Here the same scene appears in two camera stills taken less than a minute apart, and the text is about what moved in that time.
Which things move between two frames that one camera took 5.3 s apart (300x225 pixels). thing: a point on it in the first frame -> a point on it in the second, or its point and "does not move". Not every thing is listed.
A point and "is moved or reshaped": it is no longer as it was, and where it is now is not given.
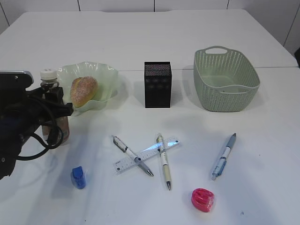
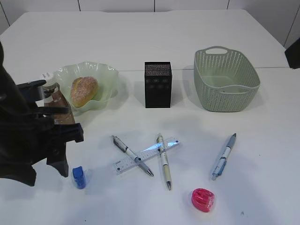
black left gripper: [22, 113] -> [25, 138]
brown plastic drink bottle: [49, 79] is moved or reshaped
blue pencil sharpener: [78, 177] does not move
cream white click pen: [165, 162] does not move
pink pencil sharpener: [202, 199] does not move
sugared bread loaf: [83, 89] does not move
